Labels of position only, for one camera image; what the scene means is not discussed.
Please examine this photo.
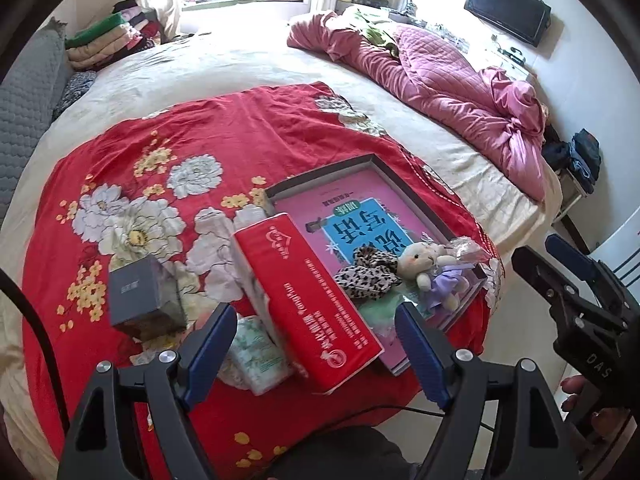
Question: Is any green and pink sponge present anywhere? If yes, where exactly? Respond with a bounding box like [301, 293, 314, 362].
[357, 292, 435, 370]

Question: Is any clear plastic wrapped item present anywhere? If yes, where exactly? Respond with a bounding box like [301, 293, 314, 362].
[446, 236, 490, 264]

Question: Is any black cable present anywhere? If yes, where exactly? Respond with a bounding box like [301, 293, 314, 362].
[0, 266, 72, 436]

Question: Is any black wall television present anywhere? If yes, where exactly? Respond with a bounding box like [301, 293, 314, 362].
[464, 0, 551, 47]

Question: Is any small plush bear doll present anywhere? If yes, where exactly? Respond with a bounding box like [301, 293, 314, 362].
[397, 242, 470, 313]

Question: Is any grey padded headboard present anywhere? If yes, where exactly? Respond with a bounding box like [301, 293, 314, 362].
[0, 18, 73, 214]

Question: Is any green white tissue pack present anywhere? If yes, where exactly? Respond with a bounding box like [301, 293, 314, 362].
[217, 315, 293, 396]

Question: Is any stack of folded blankets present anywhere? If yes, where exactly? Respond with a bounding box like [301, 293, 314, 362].
[65, 0, 164, 72]

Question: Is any red floral cloth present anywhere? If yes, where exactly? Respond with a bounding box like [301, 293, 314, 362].
[22, 82, 498, 479]

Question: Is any grey shallow box tray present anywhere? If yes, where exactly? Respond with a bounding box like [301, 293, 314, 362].
[265, 155, 489, 376]

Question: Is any cream bed sheet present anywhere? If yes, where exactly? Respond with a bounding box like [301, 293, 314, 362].
[0, 29, 564, 480]

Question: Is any dark grey small box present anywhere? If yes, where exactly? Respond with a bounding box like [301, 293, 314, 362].
[107, 255, 186, 341]

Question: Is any leopard print scrunchie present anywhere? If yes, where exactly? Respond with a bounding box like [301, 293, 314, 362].
[334, 245, 402, 300]

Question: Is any dark clothes pile on stool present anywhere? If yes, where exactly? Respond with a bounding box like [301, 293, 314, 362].
[542, 125, 602, 194]

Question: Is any patterned pillow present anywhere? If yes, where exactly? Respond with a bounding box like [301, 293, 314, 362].
[52, 70, 98, 122]

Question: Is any person's right hand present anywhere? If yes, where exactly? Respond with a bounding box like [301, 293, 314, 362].
[560, 375, 629, 456]

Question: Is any pink quilted duvet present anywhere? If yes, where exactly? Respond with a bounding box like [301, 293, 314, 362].
[288, 11, 547, 202]

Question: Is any pink and blue book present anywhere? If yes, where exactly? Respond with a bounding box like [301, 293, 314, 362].
[267, 162, 454, 376]

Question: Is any white chair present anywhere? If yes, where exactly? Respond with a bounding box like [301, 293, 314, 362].
[590, 208, 640, 288]

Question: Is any red tissue box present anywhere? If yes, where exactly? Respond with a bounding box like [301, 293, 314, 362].
[231, 214, 383, 394]

